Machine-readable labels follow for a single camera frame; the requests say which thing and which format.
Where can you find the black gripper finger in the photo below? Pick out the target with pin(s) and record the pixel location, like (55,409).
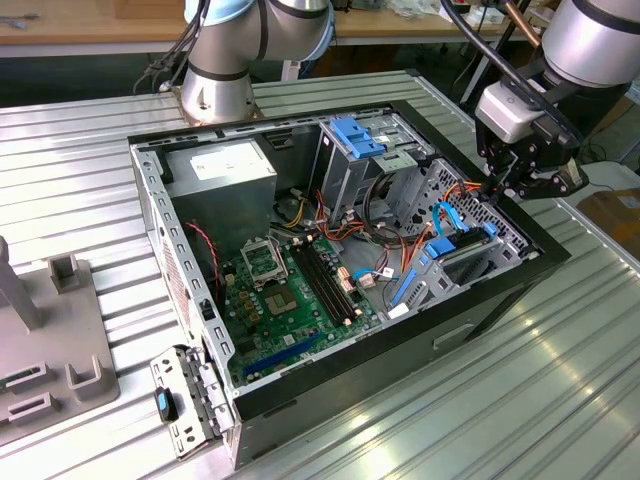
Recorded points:
(502,162)
(550,181)

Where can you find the hard disk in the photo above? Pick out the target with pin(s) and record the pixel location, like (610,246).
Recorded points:
(440,248)

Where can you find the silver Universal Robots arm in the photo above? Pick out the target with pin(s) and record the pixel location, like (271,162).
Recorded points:
(590,45)

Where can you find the grey metal disk bay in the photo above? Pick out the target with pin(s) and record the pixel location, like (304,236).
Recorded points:
(465,285)

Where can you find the white low table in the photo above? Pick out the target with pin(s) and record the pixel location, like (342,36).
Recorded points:
(610,172)

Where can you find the brown cardboard box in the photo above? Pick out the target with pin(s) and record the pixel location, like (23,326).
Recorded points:
(615,215)

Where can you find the white box black top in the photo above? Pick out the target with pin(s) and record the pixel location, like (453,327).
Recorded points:
(462,15)

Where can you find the grey metal drive cage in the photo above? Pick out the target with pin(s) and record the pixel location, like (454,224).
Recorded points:
(345,185)

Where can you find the black RAM slot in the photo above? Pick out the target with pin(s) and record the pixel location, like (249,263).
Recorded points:
(330,283)
(318,285)
(324,284)
(337,282)

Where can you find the black open PC case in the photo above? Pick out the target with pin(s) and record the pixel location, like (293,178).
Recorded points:
(400,360)

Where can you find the green motherboard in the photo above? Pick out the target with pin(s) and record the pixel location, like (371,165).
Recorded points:
(305,330)

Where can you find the blue expansion slot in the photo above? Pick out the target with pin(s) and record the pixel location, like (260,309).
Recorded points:
(280,356)

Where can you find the grey power supply unit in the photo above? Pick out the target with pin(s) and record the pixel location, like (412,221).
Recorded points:
(210,220)

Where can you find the black case fan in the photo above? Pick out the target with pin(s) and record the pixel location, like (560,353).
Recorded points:
(202,265)

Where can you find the silver hinged slot cover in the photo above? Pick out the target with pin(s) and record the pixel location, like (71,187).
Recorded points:
(175,370)

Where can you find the black latch blue stripe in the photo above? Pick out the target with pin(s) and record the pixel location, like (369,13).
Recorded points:
(162,402)

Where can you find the long wooden desk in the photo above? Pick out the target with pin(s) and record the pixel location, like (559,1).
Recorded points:
(75,30)

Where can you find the grey parts rack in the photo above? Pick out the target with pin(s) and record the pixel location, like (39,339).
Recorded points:
(50,320)

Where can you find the green RAM stick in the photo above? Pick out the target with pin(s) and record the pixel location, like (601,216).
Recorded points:
(20,376)

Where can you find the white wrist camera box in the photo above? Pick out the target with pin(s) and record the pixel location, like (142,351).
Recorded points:
(505,112)

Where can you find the blue plastic drive bracket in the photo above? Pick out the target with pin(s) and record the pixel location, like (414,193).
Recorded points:
(357,137)

